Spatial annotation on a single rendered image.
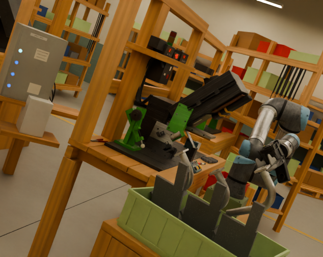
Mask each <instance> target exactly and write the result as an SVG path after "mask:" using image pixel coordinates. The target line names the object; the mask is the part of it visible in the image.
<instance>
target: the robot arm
mask: <svg viewBox="0 0 323 257"><path fill-rule="evenodd" d="M309 114H310V110H309V109H308V108H306V107H304V106H301V105H299V104H296V103H294V102H291V101H289V100H286V99H284V98H280V97H276V98H271V99H269V100H267V101H265V102H264V103H263V104H262V105H261V106H260V108H259V110H258V118H257V120H256V122H255V125H254V127H253V129H252V132H251V134H250V136H249V139H248V140H243V142H242V144H241V147H240V149H239V151H238V153H239V154H240V156H236V157H235V159H234V161H233V164H232V166H231V169H230V171H229V173H228V176H227V178H226V179H225V181H226V183H227V185H228V187H229V191H230V197H233V198H236V199H240V200H243V199H244V196H245V189H246V184H247V182H250V183H252V184H255V185H257V186H259V187H262V188H263V189H266V190H267V187H266V185H265V183H264V181H263V179H262V177H261V174H260V172H258V173H254V171H255V170H256V169H258V168H260V167H263V166H266V165H269V164H270V165H271V166H270V167H269V168H268V169H267V170H266V171H267V172H269V174H270V177H271V179H272V181H273V183H274V185H275V186H276V184H277V183H280V184H282V183H285V182H288V181H290V176H289V172H288V168H287V165H288V163H289V161H290V159H291V157H292V156H293V154H294V152H295V150H296V149H297V148H298V146H299V144H300V139H299V137H298V136H297V135H296V134H298V133H300V131H301V130H302V131H304V130H305V128H306V125H307V121H308V118H309ZM274 120H277V121H279V127H280V128H279V130H278V133H277V135H276V137H275V139H274V141H272V142H270V143H269V144H268V145H267V146H264V143H265V141H266V138H267V135H268V133H269V130H270V128H271V125H272V122H273V121H274ZM263 146H264V147H263Z"/></svg>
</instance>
